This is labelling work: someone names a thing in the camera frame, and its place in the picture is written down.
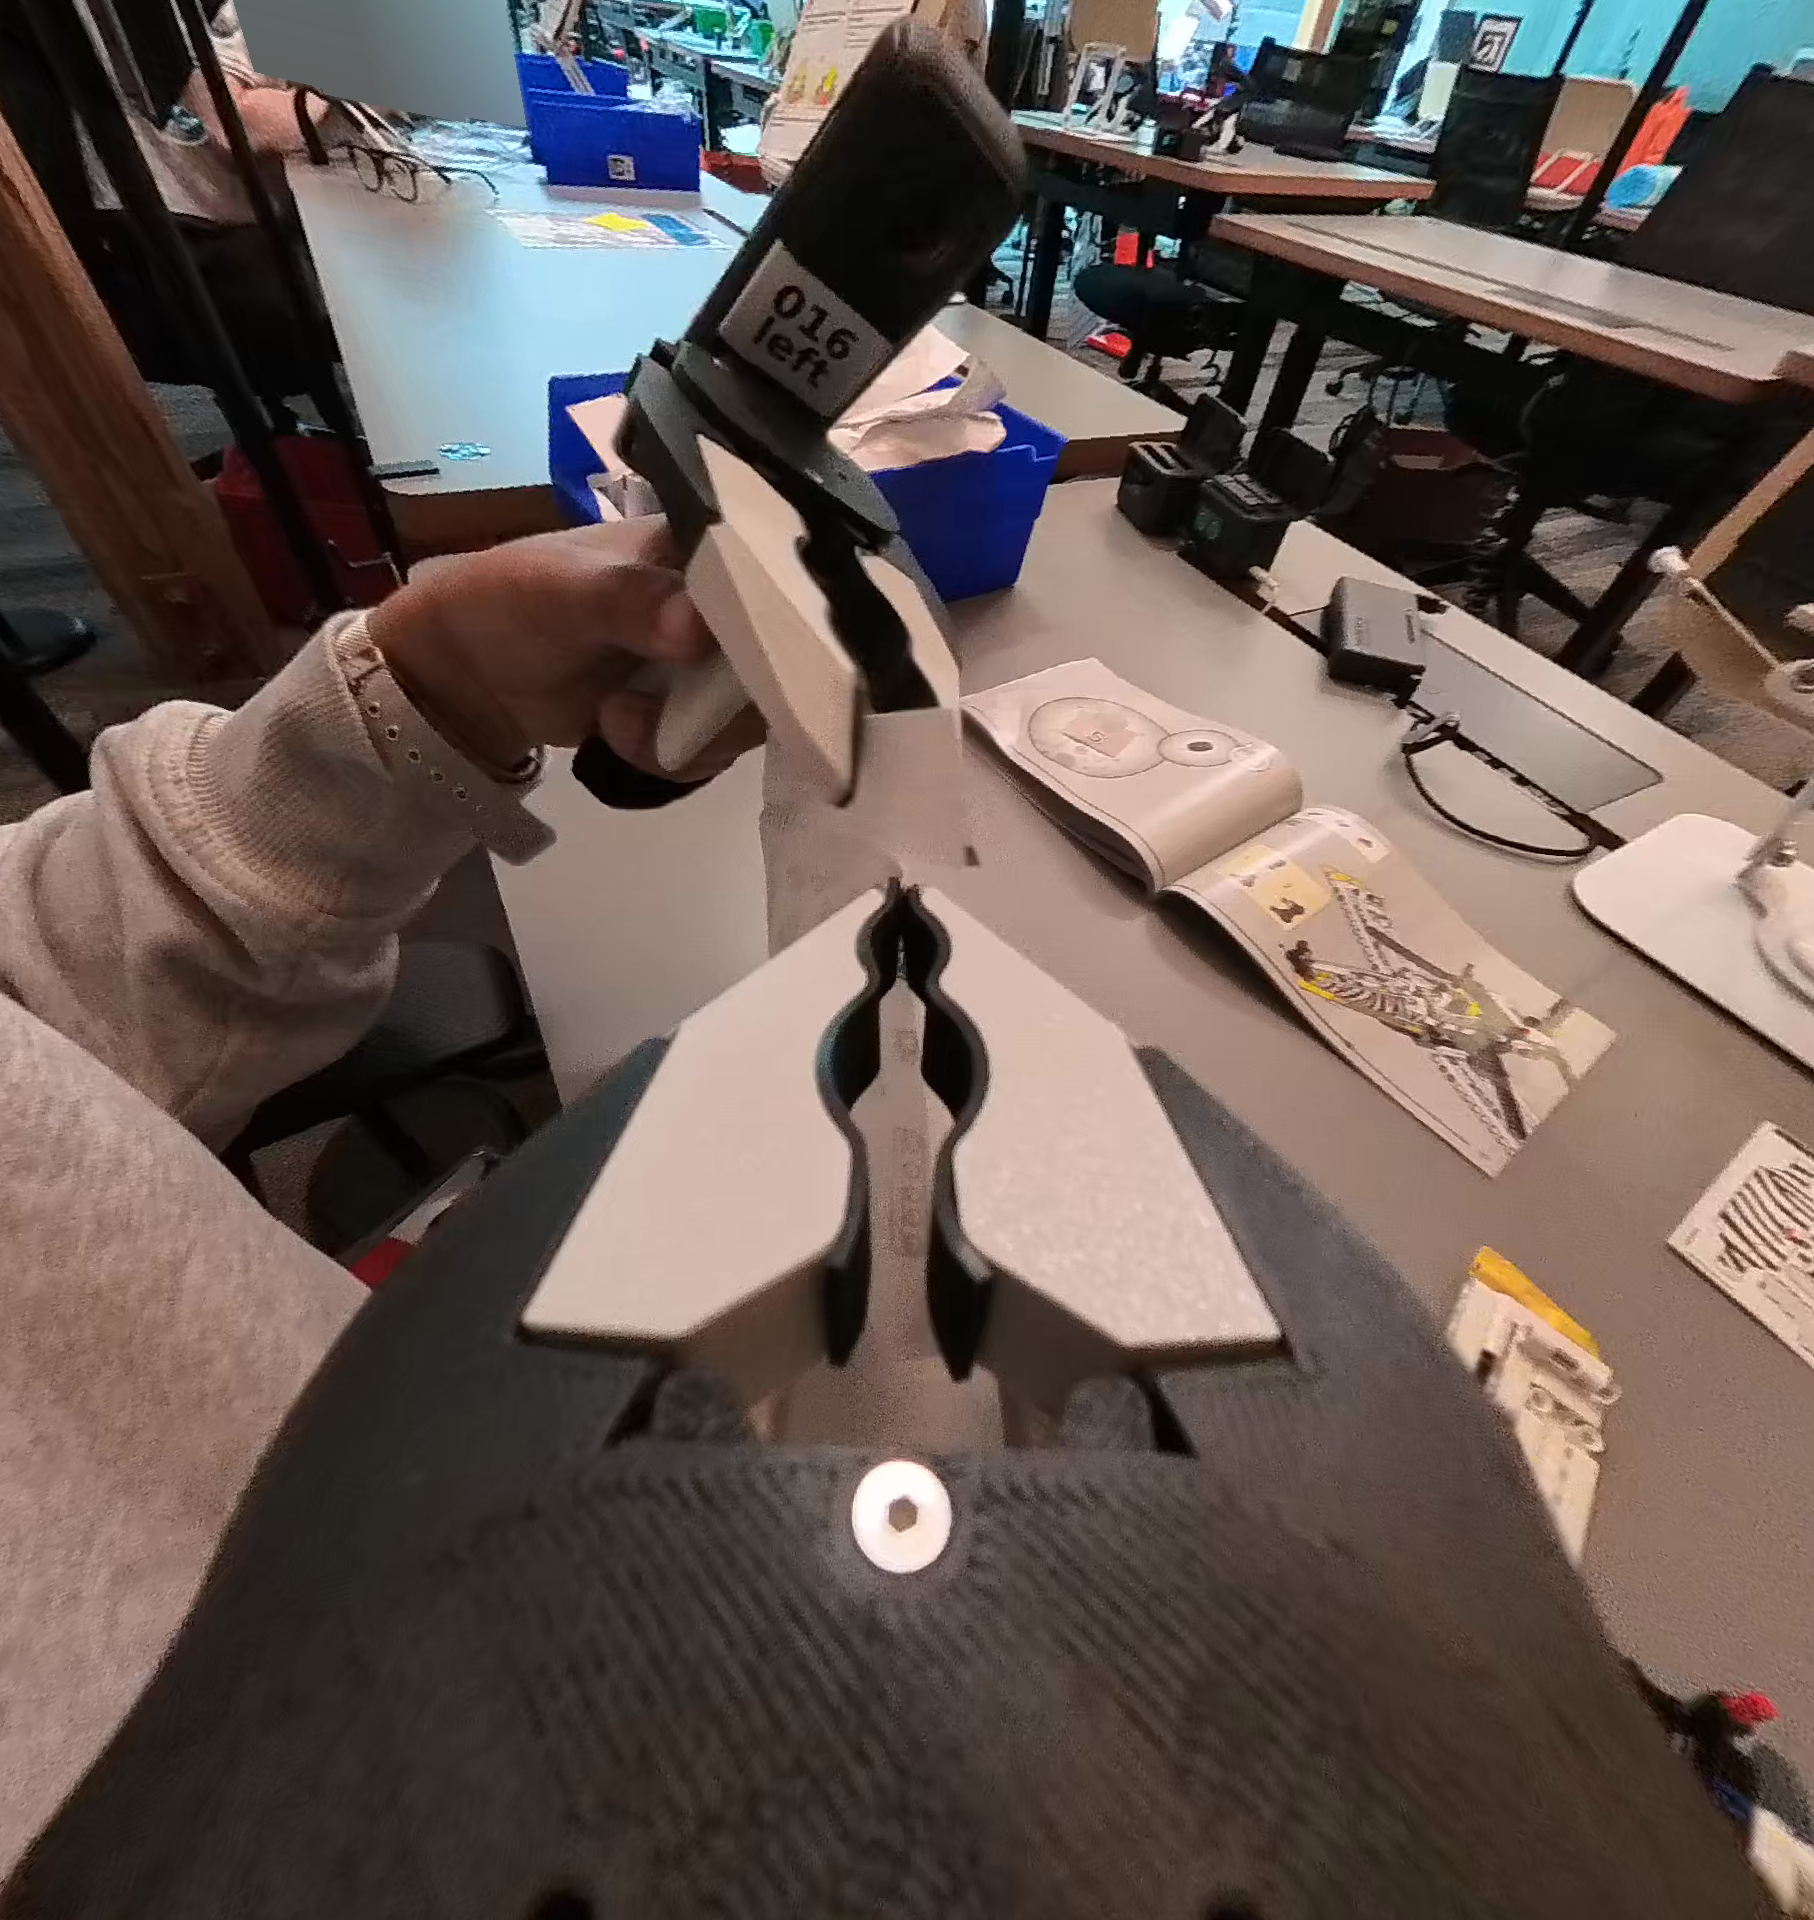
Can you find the black and white sticker sheet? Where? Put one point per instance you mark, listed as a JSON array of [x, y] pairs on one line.
[[1786, 1275]]

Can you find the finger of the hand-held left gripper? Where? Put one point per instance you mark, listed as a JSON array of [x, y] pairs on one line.
[[914, 639], [780, 646]]

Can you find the crumpled white paper bags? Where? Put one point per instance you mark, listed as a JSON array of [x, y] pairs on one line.
[[922, 407]]

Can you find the blue and yellow printed sheet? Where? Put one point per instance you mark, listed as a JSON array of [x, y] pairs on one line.
[[616, 230]]

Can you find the black eyeglasses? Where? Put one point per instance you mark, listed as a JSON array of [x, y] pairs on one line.
[[389, 165]]

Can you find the black mesh chair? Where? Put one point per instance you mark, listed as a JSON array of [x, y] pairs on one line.
[[1493, 144]]

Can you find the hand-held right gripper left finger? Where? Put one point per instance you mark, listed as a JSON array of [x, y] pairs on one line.
[[696, 1170]]

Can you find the open instruction booklet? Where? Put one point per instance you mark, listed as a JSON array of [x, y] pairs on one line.
[[1296, 930]]

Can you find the pile of lego pieces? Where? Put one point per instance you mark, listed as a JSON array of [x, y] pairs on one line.
[[1749, 1771]]

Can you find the black power adapter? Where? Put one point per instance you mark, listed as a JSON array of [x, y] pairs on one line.
[[1377, 633]]

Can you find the wooden-edged long desk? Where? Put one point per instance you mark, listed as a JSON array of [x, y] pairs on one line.
[[1538, 285]]

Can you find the black office chair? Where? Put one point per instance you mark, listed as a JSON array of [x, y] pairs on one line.
[[1148, 317]]

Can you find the black seat of chair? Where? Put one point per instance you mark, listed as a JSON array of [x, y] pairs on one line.
[[413, 1050]]

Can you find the red object on floor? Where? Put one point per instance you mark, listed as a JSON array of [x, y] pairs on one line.
[[309, 525]]

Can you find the person's left forearm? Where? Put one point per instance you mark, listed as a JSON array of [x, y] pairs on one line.
[[202, 871]]

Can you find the white printed sign board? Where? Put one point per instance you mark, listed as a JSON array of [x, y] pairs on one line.
[[825, 90]]

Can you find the white wristwatch band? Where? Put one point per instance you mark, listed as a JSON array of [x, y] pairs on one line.
[[428, 751]]

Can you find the yellow-edged printed packet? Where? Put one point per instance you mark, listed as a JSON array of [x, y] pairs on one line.
[[1546, 1396]]

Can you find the grey neighbouring desk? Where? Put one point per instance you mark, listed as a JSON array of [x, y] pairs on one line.
[[517, 346]]

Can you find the wooden post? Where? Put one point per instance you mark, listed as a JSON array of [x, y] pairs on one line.
[[83, 361]]

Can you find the person's grey sweater torso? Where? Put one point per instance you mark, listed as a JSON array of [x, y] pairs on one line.
[[112, 1425]]

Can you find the blue plastic bin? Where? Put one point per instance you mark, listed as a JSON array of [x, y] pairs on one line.
[[983, 510]]

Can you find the blue storage bin with label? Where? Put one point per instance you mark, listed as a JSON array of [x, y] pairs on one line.
[[606, 144]]

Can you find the black tripod stand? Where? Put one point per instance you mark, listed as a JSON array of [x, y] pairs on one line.
[[247, 332]]

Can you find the person's left hand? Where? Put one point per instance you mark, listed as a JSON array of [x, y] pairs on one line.
[[548, 629]]

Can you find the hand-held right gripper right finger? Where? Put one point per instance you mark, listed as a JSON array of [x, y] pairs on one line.
[[1103, 1185]]

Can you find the dark bag under desk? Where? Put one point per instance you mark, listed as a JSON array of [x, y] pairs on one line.
[[1433, 488]]

